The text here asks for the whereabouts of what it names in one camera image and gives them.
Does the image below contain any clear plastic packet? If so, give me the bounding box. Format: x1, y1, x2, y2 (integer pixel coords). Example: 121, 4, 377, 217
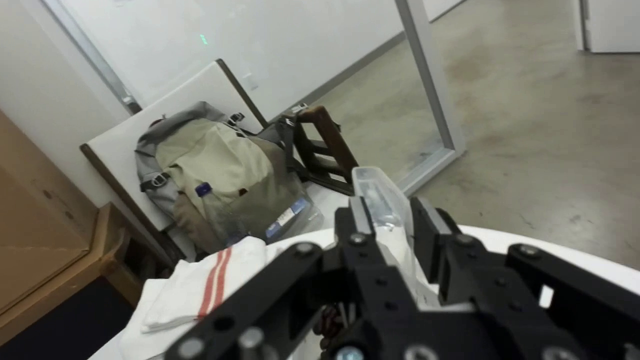
261, 194, 317, 243

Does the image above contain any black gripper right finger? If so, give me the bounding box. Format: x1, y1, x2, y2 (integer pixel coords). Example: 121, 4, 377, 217
408, 195, 640, 360

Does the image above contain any large flattened cardboard box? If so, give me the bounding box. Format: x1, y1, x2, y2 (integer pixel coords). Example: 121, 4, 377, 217
0, 109, 102, 316

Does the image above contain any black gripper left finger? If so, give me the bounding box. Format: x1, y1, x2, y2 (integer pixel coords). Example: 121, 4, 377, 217
163, 194, 431, 360

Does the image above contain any white towel with red stripes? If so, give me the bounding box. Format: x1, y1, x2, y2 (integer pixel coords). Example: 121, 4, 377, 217
88, 231, 324, 360

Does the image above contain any clear plastic measuring jar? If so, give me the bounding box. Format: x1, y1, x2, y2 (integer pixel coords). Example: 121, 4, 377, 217
351, 164, 416, 270

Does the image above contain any grey metal partition frame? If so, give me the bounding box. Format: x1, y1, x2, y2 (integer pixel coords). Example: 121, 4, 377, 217
390, 0, 468, 195

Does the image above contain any grey and beige backpack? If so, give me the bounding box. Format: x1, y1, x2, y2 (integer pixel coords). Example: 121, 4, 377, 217
134, 100, 317, 254

